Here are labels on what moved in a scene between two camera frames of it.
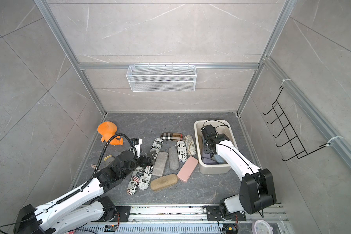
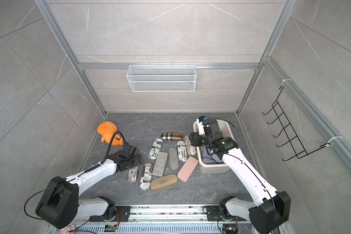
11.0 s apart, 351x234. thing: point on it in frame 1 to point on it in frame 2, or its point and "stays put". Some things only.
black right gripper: x=206 y=149 to x=195 y=140
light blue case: x=219 y=159 stays put
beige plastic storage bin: x=225 y=127 stays put
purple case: x=206 y=159 stays put
